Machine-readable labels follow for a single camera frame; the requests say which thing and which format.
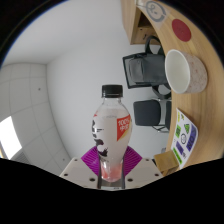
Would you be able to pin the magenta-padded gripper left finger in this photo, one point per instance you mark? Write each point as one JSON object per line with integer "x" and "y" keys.
{"x": 80, "y": 171}

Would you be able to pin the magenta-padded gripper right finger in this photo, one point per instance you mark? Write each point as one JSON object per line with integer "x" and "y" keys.
{"x": 143, "y": 171}

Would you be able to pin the clear drink bottle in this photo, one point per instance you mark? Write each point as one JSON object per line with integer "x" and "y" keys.
{"x": 111, "y": 133}

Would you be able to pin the brown cardboard box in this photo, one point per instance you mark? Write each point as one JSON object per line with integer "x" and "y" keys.
{"x": 166, "y": 162}

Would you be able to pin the white sheet of colourful stickers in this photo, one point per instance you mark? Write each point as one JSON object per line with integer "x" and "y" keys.
{"x": 185, "y": 136}

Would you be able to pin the black mesh office chair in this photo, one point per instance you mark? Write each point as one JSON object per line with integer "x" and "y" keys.
{"x": 150, "y": 113}

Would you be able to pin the ceiling light panel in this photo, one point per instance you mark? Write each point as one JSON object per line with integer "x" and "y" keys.
{"x": 9, "y": 138}

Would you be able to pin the black office chair, grey bag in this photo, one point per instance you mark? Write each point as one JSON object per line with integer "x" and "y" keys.
{"x": 145, "y": 70}

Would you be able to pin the white speckled ceramic mug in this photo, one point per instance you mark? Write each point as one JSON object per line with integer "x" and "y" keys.
{"x": 181, "y": 71}

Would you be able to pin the flat round red coaster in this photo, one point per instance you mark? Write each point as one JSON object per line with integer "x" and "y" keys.
{"x": 181, "y": 30}

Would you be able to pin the low wooden side cabinet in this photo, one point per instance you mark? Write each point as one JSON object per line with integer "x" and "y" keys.
{"x": 133, "y": 23}

